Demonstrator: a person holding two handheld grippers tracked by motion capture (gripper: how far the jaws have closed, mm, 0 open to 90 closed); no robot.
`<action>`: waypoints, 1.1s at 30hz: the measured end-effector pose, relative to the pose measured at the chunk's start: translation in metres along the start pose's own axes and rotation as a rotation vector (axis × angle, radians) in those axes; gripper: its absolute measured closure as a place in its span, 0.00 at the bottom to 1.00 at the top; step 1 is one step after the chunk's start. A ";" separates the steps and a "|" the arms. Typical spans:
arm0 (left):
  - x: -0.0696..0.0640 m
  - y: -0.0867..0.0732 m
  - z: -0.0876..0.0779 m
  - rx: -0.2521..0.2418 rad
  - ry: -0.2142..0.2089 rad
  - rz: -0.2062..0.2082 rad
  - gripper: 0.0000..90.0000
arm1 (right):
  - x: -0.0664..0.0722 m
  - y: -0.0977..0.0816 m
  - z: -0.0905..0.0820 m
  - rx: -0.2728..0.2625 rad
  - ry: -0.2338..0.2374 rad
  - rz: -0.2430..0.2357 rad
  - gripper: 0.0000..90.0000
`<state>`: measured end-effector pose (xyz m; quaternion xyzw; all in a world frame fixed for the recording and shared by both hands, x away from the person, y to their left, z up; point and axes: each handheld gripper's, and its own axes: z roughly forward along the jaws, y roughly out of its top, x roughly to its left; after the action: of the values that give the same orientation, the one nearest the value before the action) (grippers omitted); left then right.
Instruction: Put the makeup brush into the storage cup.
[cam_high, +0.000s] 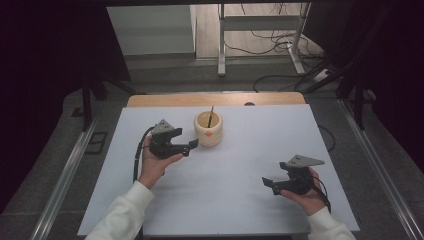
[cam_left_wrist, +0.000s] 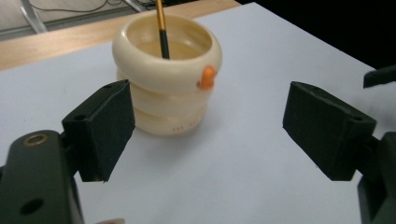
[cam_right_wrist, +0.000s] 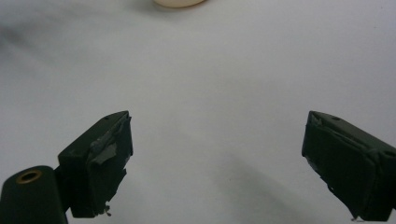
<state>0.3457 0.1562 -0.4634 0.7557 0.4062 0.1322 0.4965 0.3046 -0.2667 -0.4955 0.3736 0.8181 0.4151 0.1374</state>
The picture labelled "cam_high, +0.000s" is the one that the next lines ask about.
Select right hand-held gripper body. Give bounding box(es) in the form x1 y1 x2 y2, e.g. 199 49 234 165
279 153 326 196

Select person's left hand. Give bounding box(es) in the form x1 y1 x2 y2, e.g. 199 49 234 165
137 143 185 190

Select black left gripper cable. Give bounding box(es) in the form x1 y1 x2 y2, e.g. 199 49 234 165
132 125 156 183

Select black stand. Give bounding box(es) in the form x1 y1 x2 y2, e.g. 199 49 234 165
299 59 371 131
80 74 138 132

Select person's right hand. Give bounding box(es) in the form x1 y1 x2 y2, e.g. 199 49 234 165
279 167 327 217

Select white table sheet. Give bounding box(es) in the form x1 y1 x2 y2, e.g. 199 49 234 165
77 103 361 238

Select black floor cables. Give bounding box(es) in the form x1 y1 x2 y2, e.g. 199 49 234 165
222 3 325 68

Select black frame on floor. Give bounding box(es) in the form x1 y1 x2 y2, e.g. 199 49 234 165
84 131 109 155

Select white power strip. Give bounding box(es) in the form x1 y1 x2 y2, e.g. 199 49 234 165
312 67 332 83

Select black cable loop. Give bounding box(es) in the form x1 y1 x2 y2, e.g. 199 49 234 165
317 124 337 153

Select cream pen holder cup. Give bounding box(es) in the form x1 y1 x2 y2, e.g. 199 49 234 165
193 110 224 148

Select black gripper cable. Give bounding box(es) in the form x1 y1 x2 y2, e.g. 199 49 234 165
311 175 333 215
132 125 156 183

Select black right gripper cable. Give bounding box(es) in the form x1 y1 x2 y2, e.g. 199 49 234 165
311 175 333 215

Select dark curtain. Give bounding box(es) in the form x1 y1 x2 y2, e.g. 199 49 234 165
0 0 132 214
302 0 424 165

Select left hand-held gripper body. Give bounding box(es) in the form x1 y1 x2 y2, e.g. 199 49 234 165
148 118 185 160

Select wooden table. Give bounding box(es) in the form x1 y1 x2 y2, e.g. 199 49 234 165
126 91 307 109

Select white metal stand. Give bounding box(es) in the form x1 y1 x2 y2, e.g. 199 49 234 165
216 2 313 78

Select aluminium rail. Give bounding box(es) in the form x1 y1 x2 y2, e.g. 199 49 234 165
337 99 424 240
29 114 102 240

